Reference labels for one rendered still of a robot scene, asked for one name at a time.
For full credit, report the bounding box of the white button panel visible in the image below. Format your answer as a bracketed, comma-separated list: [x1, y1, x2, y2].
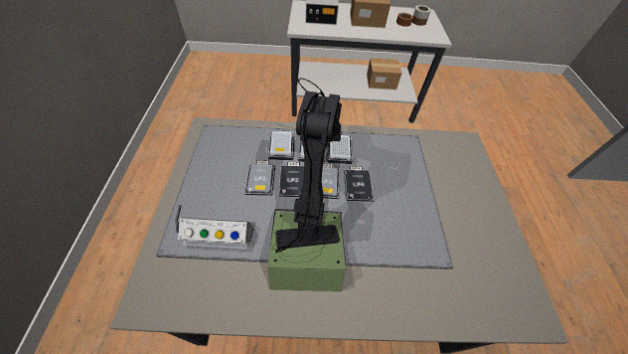
[175, 205, 252, 250]

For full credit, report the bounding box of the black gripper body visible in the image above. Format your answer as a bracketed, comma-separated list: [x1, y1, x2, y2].
[328, 126, 342, 142]

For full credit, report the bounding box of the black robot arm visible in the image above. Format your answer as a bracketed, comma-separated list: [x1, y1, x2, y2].
[276, 91, 342, 249]

